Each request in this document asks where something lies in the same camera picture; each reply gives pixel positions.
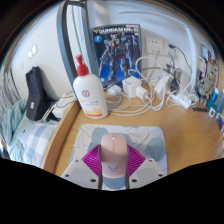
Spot blue plaid pillow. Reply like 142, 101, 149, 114
22, 120, 60, 168

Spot tree figure print box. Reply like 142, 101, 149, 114
199, 42, 220, 98

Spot white wall socket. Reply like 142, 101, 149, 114
145, 36, 165, 56

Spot white lotion bottle red pump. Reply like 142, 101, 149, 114
72, 54, 110, 120

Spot grey metal desk frame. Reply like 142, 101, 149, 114
56, 0, 98, 90

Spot white charging cable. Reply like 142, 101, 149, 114
105, 55, 168, 118

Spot white plug charger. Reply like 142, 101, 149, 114
134, 85, 150, 101

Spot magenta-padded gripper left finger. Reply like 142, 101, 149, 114
61, 143, 104, 191

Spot grey patterned mouse pad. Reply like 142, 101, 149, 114
67, 123, 169, 191

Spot small white charger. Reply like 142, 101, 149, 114
106, 84, 123, 98

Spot pink computer mouse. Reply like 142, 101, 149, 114
99, 133, 129, 178

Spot black bag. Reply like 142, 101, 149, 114
25, 65, 51, 122

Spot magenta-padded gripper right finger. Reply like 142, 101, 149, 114
124, 143, 167, 190

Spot white power strip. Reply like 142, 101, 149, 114
169, 92, 200, 110

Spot blue robot model box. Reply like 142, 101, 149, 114
91, 23, 143, 89

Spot white light switch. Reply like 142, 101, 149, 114
26, 44, 39, 60

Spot blue and white tube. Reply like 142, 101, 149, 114
206, 86, 220, 111

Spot white multiport charger block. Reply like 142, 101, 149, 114
121, 76, 141, 99

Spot teal blanket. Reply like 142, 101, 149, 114
1, 98, 28, 163

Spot black ruler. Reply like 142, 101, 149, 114
191, 105, 210, 113

